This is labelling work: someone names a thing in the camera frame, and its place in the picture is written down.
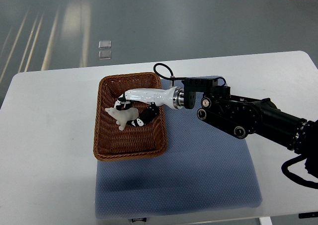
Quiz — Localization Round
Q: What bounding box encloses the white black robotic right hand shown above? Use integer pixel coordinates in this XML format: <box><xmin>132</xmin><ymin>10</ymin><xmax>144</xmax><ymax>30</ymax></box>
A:
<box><xmin>114</xmin><ymin>86</ymin><xmax>183</xmax><ymax>127</ymax></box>

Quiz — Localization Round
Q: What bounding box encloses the white toy bear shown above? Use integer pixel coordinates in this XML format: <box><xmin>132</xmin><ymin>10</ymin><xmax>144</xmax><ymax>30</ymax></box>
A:
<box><xmin>105</xmin><ymin>107</ymin><xmax>139</xmax><ymax>131</ymax></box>

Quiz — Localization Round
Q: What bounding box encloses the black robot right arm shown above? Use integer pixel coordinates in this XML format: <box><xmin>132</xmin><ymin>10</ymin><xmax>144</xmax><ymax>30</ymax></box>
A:
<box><xmin>182</xmin><ymin>77</ymin><xmax>318</xmax><ymax>189</ymax></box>

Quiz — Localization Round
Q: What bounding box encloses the brown wicker basket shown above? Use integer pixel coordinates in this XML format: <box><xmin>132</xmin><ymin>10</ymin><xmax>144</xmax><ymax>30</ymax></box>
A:
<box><xmin>93</xmin><ymin>72</ymin><xmax>167</xmax><ymax>161</ymax></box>

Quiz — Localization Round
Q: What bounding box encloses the blue textured mat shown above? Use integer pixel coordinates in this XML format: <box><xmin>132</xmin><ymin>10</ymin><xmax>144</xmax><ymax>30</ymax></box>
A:
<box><xmin>94</xmin><ymin>76</ymin><xmax>263</xmax><ymax>220</ymax></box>

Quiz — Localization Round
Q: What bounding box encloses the lower clear floor plate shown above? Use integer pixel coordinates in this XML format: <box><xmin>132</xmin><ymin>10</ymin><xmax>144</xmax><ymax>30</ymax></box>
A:
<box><xmin>98</xmin><ymin>50</ymin><xmax>112</xmax><ymax>60</ymax></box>

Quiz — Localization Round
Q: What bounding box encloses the clear floor plate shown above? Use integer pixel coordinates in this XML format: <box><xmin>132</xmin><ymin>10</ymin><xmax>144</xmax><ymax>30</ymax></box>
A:
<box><xmin>98</xmin><ymin>50</ymin><xmax>112</xmax><ymax>60</ymax></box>
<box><xmin>98</xmin><ymin>40</ymin><xmax>111</xmax><ymax>49</ymax></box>

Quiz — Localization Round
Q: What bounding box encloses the upper clear floor plate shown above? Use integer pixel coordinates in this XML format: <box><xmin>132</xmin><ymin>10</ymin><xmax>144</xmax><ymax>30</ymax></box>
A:
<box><xmin>98</xmin><ymin>40</ymin><xmax>111</xmax><ymax>49</ymax></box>

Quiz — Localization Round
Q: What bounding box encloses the black table control panel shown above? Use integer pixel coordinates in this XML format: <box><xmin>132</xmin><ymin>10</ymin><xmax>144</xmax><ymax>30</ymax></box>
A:
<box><xmin>298</xmin><ymin>212</ymin><xmax>318</xmax><ymax>219</ymax></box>

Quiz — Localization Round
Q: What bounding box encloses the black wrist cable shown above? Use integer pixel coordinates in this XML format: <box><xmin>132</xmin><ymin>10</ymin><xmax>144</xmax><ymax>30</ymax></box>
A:
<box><xmin>153</xmin><ymin>63</ymin><xmax>227</xmax><ymax>87</ymax></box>

